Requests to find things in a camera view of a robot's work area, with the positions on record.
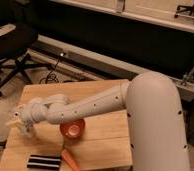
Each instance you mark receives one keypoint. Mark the white plastic bottle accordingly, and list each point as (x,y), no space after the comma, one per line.
(28,130)

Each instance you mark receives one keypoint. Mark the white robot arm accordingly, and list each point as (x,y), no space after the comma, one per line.
(155,116)

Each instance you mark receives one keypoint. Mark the orange bowl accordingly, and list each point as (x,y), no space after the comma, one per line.
(74,129)

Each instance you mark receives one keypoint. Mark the metal floor rail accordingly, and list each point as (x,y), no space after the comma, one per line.
(88,58)

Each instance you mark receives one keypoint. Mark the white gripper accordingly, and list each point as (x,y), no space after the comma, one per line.
(33,112)

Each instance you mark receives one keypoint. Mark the black chair base background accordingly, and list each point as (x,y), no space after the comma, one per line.
(183,8)

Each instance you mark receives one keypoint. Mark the black white striped object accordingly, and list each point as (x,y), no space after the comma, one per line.
(44,162)

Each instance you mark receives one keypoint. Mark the black office chair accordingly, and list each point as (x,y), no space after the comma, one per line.
(15,39)

